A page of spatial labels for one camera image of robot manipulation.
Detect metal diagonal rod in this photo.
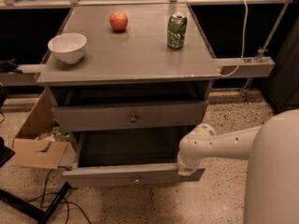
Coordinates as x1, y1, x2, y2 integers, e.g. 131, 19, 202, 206
240, 0, 293, 104

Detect black stand base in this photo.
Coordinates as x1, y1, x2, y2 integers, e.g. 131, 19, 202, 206
0, 182, 71, 224

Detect green item in box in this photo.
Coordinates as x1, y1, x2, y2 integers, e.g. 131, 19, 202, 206
51, 126, 70, 142

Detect black object on ledge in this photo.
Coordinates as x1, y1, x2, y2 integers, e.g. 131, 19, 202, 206
0, 60, 22, 74

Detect grey top drawer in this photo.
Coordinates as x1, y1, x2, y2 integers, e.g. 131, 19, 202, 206
52, 101, 207, 132

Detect white cable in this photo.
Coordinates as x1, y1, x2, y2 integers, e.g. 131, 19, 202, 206
220, 0, 249, 78

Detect white bowl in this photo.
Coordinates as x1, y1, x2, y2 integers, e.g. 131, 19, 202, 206
48, 33, 87, 63

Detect black floor cable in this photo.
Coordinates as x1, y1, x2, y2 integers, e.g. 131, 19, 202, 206
27, 168, 93, 224

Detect red apple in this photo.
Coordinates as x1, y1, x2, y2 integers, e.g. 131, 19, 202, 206
109, 11, 128, 32

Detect cardboard box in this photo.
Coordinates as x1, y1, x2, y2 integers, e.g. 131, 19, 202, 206
13, 91, 68, 169

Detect grey drawer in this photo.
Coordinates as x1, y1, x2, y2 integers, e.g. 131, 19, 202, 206
64, 127, 204, 188
52, 101, 207, 132

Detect green soda can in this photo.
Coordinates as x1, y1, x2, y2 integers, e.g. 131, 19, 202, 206
167, 12, 187, 49

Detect grey drawer cabinet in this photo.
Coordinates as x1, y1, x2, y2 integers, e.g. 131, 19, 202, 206
36, 2, 221, 135

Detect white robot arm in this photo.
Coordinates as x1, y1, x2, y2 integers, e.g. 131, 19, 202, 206
178, 109, 299, 224

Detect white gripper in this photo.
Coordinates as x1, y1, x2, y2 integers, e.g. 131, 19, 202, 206
177, 123, 216, 176

